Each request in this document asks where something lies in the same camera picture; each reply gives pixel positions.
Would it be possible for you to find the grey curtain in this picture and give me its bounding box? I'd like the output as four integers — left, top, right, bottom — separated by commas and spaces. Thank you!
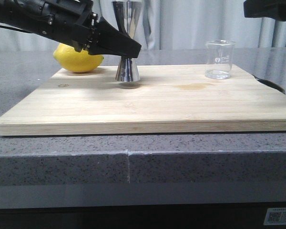
0, 0, 286, 52

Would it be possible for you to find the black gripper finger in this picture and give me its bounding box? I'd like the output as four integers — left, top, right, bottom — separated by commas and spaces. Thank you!
243, 0, 286, 21

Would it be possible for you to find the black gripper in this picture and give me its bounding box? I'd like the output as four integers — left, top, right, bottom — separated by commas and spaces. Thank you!
41, 0, 142, 58

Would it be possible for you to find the steel double jigger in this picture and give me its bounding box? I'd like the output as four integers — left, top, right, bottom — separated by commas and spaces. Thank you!
112, 0, 142, 82

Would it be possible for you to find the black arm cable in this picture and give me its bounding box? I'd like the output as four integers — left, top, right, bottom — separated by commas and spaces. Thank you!
0, 22, 31, 34

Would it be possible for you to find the black cutting board strap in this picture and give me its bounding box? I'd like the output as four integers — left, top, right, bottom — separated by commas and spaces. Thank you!
252, 74, 286, 94

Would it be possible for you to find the yellow lemon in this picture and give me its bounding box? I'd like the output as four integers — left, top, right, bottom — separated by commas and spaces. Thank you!
53, 43, 104, 73

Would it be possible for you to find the light wooden cutting board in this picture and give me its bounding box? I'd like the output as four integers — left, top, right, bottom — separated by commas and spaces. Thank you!
0, 64, 286, 136

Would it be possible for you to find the white QR label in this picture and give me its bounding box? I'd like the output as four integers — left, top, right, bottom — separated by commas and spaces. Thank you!
263, 208, 286, 226

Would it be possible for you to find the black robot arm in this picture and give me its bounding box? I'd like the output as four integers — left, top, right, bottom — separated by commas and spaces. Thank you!
0, 0, 141, 58

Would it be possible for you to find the clear glass beaker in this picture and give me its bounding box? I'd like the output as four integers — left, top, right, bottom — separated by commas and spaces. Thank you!
205, 40, 236, 80

